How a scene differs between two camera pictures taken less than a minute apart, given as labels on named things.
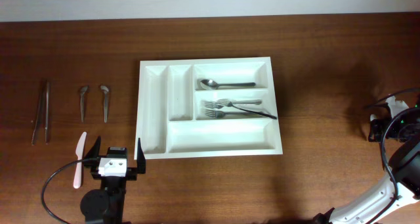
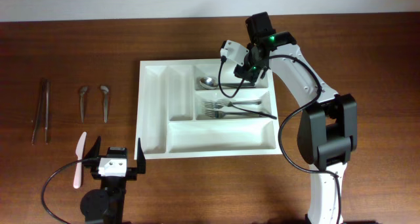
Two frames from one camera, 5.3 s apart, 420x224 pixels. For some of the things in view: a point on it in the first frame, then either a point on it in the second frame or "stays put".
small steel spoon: [82, 98] stays put
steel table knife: [46, 112] stays put
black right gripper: [376, 127] -> [251, 73]
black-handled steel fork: [226, 102] stays put
